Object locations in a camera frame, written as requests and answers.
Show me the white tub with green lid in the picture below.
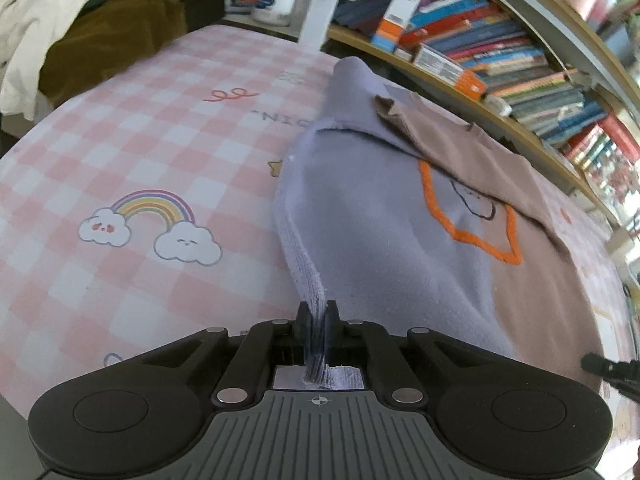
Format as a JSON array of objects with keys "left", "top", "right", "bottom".
[{"left": 250, "top": 0, "right": 301, "bottom": 27}]

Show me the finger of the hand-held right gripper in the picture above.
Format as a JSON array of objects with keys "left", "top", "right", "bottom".
[{"left": 581, "top": 352, "right": 640, "bottom": 403}]

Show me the small white and orange box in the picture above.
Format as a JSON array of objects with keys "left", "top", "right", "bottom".
[{"left": 412, "top": 42, "right": 487, "bottom": 101}]

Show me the row of colourful books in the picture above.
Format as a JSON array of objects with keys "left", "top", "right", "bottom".
[{"left": 332, "top": 0, "right": 640, "bottom": 196}]

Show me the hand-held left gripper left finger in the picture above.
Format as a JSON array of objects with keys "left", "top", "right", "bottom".
[{"left": 142, "top": 301, "right": 313, "bottom": 406}]

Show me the pink checked printed blanket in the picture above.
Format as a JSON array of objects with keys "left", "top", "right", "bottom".
[{"left": 0, "top": 22, "right": 640, "bottom": 480}]

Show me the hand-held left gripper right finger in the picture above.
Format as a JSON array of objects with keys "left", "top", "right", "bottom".
[{"left": 322, "top": 300, "right": 496, "bottom": 406}]

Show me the olive green garment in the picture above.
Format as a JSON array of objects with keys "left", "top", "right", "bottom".
[{"left": 37, "top": 0, "right": 188, "bottom": 108}]

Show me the white and wooden bookshelf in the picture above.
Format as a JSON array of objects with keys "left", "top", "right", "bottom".
[{"left": 220, "top": 0, "right": 640, "bottom": 226}]

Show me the tall white and orange box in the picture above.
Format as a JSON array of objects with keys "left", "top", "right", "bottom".
[{"left": 371, "top": 0, "right": 427, "bottom": 55}]

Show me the white cloth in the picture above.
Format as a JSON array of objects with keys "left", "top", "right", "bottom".
[{"left": 0, "top": 0, "right": 126, "bottom": 121}]

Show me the small white eraser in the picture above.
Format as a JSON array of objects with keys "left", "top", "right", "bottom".
[{"left": 484, "top": 95, "right": 513, "bottom": 117}]

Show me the purple and brown sweater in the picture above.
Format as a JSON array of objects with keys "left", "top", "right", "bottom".
[{"left": 272, "top": 57, "right": 608, "bottom": 393}]

